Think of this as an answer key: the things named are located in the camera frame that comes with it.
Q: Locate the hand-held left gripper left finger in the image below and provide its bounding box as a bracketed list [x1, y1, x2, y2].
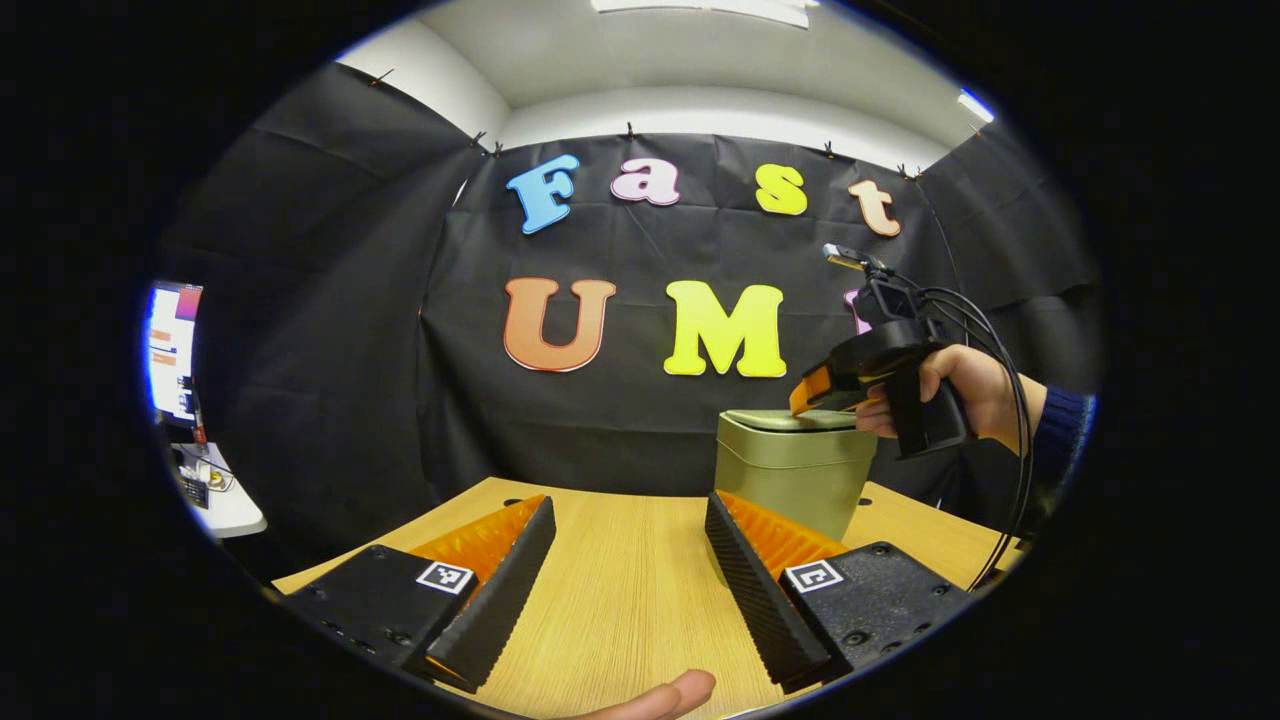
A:
[275, 493, 557, 693]

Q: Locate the white side table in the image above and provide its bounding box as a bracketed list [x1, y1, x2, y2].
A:
[170, 443, 268, 541]

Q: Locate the green desktop garbage bin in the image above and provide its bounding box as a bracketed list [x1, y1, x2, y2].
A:
[713, 408, 879, 586]

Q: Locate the black cable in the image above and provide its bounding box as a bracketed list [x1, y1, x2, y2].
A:
[905, 285, 1036, 593]

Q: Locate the computer monitor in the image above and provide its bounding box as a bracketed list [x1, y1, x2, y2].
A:
[147, 282, 204, 429]

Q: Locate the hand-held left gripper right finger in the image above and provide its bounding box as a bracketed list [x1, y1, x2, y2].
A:
[704, 488, 976, 693]

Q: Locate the black backdrop cloth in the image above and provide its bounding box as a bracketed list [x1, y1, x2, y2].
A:
[160, 62, 1101, 581]

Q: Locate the wooden desktop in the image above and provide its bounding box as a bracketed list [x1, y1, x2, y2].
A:
[272, 477, 1026, 719]

